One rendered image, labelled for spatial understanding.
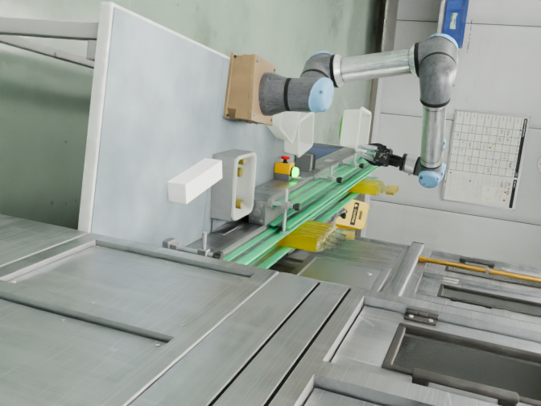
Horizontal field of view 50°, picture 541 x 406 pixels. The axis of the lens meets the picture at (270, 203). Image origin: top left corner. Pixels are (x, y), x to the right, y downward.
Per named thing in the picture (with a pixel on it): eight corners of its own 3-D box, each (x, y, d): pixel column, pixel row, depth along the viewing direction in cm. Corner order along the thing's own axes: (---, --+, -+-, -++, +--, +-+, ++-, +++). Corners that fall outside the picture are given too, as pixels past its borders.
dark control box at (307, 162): (293, 169, 281) (310, 171, 278) (294, 152, 279) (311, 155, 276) (299, 167, 288) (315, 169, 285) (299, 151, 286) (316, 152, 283)
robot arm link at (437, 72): (455, 73, 176) (444, 192, 210) (457, 54, 183) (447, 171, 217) (415, 72, 180) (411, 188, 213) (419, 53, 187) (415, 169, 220)
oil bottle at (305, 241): (269, 243, 226) (323, 254, 219) (270, 229, 224) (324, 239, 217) (274, 240, 231) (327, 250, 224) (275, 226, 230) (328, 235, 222)
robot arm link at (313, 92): (285, 89, 197) (324, 90, 192) (295, 68, 206) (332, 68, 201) (290, 118, 205) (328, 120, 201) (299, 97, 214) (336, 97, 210)
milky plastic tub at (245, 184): (210, 218, 202) (233, 222, 199) (213, 154, 197) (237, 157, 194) (232, 208, 218) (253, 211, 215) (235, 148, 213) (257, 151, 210)
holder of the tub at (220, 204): (208, 232, 204) (229, 236, 201) (212, 154, 197) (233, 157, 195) (229, 221, 219) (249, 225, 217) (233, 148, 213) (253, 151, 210)
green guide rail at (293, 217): (269, 225, 220) (288, 229, 218) (269, 222, 220) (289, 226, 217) (367, 163, 380) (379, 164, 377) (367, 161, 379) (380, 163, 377)
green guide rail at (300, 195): (270, 206, 219) (290, 209, 216) (270, 204, 218) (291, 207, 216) (369, 151, 378) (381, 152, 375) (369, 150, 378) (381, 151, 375)
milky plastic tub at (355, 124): (340, 104, 230) (362, 105, 227) (352, 110, 251) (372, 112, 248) (334, 148, 231) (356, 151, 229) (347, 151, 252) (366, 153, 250)
